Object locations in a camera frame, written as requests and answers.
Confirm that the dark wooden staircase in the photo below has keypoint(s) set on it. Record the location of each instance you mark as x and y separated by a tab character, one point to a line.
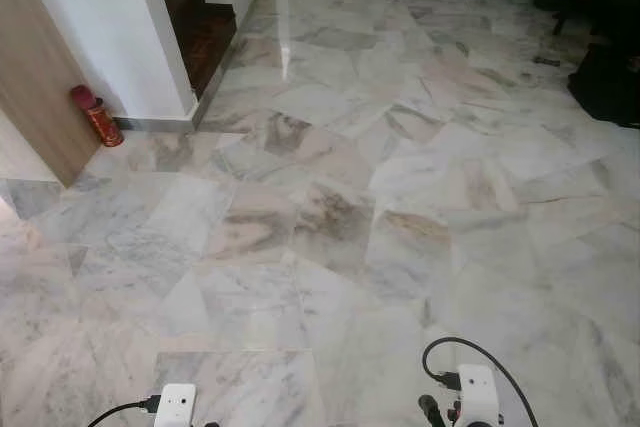
200	32

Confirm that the large black bag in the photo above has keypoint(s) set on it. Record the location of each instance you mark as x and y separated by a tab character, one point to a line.
610	87

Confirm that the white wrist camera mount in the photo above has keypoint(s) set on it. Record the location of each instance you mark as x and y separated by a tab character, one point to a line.
176	407
478	397

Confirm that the small dark floor object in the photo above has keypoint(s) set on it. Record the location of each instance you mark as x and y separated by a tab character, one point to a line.
546	60

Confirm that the light wooden cabinet panel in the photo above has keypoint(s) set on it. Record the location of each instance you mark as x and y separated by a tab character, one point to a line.
35	77

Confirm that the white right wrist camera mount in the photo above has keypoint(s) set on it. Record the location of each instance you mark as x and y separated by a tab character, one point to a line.
478	397

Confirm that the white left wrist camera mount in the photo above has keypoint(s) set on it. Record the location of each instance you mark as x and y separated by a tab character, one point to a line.
176	407

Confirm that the red canister with gold print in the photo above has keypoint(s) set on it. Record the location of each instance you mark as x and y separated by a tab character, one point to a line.
98	119

